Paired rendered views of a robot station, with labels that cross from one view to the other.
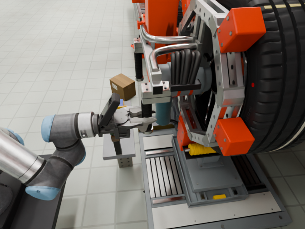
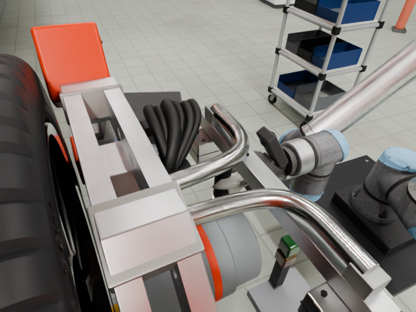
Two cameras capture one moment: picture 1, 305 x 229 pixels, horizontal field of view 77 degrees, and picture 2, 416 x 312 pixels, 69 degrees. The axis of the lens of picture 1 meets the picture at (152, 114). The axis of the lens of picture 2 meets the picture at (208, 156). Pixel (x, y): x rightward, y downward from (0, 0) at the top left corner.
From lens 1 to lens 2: 0.93 m
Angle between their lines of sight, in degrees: 93
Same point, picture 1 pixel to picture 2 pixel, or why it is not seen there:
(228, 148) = not seen: hidden behind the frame
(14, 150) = (328, 112)
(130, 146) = (264, 301)
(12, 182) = (382, 228)
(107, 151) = (296, 279)
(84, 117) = (297, 141)
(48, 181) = (289, 136)
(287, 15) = not seen: outside the picture
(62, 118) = (320, 135)
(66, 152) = not seen: hidden behind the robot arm
